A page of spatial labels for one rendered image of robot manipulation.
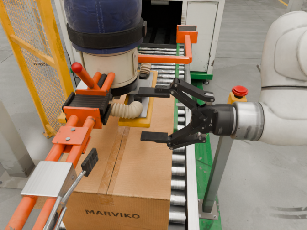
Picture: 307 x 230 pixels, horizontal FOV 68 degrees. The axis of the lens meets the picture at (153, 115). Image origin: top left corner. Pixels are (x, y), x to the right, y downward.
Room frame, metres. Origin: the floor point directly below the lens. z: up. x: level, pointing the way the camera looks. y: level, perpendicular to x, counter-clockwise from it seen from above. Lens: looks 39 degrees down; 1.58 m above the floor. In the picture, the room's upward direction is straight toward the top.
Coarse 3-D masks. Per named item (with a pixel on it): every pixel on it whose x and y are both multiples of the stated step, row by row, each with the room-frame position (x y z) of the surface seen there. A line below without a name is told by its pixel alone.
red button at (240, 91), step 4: (232, 88) 0.87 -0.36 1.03; (236, 88) 0.86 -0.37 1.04; (240, 88) 0.86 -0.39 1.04; (244, 88) 0.86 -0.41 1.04; (232, 92) 0.85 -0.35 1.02; (236, 92) 0.84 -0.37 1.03; (240, 92) 0.83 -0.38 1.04; (244, 92) 0.83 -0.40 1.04; (236, 96) 0.85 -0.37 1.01; (240, 96) 0.84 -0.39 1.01
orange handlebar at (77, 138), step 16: (96, 80) 0.57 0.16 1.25; (112, 80) 0.58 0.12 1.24; (64, 128) 0.36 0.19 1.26; (80, 128) 0.36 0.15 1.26; (64, 144) 0.32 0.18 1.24; (80, 144) 0.31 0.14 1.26; (48, 160) 0.27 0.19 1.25; (16, 208) 0.18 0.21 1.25; (32, 208) 0.19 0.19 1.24; (48, 208) 0.18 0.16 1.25; (16, 224) 0.16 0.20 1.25
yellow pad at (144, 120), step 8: (152, 72) 0.83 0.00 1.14; (152, 80) 0.77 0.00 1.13; (128, 96) 0.66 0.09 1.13; (136, 96) 0.62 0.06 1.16; (128, 104) 0.61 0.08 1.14; (144, 104) 0.61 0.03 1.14; (152, 104) 0.61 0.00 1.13; (144, 112) 0.56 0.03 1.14; (120, 120) 0.53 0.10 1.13; (128, 120) 0.53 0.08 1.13; (136, 120) 0.53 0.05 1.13; (144, 120) 0.53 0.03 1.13
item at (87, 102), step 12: (72, 96) 0.46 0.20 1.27; (84, 96) 0.47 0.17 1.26; (96, 96) 0.47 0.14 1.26; (108, 96) 0.46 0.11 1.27; (72, 108) 0.41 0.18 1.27; (84, 108) 0.41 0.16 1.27; (96, 108) 0.41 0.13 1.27; (108, 108) 0.46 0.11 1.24; (84, 120) 0.40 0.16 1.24; (96, 120) 0.40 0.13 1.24
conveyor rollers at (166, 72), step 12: (144, 48) 2.53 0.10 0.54; (156, 48) 2.52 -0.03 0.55; (168, 48) 2.51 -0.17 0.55; (180, 48) 2.51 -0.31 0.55; (168, 72) 1.96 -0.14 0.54; (180, 72) 1.95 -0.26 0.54; (156, 84) 1.71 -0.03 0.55; (168, 84) 1.71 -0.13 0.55; (180, 108) 1.40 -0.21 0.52; (180, 120) 1.23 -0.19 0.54; (180, 156) 0.89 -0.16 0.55; (180, 168) 0.80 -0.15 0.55; (180, 180) 0.72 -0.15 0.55; (180, 204) 0.60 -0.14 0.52; (180, 216) 0.52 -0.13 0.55; (60, 228) 0.48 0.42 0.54
